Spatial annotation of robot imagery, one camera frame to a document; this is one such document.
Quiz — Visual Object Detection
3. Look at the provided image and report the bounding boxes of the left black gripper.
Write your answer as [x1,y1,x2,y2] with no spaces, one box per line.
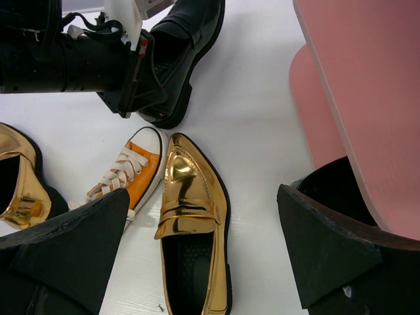
[1,28,168,117]

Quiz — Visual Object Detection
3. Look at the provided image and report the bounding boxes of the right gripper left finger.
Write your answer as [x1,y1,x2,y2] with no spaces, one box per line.
[1,188,129,314]

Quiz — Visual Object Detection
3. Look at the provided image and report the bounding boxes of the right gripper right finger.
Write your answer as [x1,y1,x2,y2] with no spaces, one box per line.
[277,184,419,314]

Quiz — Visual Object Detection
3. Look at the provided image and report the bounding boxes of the black loafer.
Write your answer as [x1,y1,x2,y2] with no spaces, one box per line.
[291,156,419,251]
[139,1,226,129]

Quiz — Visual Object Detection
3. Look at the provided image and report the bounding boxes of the black loafer back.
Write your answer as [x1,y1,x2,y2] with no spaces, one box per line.
[291,156,419,251]

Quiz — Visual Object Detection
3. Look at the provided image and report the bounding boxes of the pink shoe shelf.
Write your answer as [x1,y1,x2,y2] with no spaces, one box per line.
[290,1,419,240]

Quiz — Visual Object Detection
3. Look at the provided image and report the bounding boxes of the gold loafer left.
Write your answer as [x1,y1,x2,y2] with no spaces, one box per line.
[1,123,68,230]

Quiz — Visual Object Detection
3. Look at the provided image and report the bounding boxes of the gold loafer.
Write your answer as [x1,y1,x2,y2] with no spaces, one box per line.
[1,123,68,230]
[154,133,232,314]

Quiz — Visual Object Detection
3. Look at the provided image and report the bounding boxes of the orange sneaker centre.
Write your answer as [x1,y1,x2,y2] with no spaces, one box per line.
[85,126,167,227]

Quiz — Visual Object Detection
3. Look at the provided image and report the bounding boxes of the gold loafer right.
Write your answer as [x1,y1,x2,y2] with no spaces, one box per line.
[154,133,232,314]

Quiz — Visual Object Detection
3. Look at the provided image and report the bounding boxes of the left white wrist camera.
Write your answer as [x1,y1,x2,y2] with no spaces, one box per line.
[104,0,175,51]

